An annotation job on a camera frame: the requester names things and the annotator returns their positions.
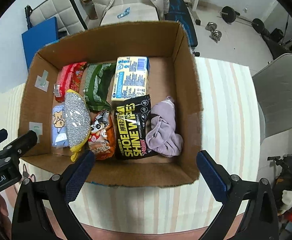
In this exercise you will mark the silver yellow scrub sponge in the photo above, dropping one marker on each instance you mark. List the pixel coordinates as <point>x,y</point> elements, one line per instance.
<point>77,122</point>

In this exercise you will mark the orange snack bag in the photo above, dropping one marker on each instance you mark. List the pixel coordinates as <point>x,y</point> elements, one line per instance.
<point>101,140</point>

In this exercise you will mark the chrome dumbbell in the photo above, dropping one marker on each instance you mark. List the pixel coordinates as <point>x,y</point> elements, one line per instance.
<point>215,34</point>

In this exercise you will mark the printed cardboard box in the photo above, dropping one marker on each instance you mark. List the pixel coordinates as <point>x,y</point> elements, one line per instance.
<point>173,72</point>

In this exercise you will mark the beige seat cushion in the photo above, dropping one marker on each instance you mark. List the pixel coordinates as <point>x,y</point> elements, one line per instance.
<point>130,13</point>

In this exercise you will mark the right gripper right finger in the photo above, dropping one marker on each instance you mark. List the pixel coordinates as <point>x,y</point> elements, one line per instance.
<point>260,218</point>

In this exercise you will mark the red snack bag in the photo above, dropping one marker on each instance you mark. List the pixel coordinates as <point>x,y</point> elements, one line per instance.
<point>69,77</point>

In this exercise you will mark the black shoe wipes pack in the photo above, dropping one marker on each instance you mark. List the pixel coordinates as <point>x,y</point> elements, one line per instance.
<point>131,117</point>

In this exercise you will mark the blue panel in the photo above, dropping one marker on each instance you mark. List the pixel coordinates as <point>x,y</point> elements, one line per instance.
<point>37,37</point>

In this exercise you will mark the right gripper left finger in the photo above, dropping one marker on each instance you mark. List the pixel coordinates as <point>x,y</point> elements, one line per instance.
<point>30,220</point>

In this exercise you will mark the blue weight bench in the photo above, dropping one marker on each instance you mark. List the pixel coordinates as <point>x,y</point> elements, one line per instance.
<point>178,12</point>

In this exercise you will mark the grey chair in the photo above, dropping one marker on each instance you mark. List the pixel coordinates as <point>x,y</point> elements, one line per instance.
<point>273,86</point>

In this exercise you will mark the green snack bag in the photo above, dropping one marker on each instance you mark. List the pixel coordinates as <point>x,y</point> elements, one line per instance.
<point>97,82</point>

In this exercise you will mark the lilac cloth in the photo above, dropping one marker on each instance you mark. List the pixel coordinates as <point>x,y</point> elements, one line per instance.
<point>162,138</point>

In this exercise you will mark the barbell on floor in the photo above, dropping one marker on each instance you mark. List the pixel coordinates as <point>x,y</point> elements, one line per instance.
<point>229,15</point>

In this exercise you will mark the light blue tissue pack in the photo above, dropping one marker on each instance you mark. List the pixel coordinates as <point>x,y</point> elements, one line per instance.
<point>59,128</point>

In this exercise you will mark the white padded chair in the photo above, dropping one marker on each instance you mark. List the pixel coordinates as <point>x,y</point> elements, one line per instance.
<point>66,13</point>

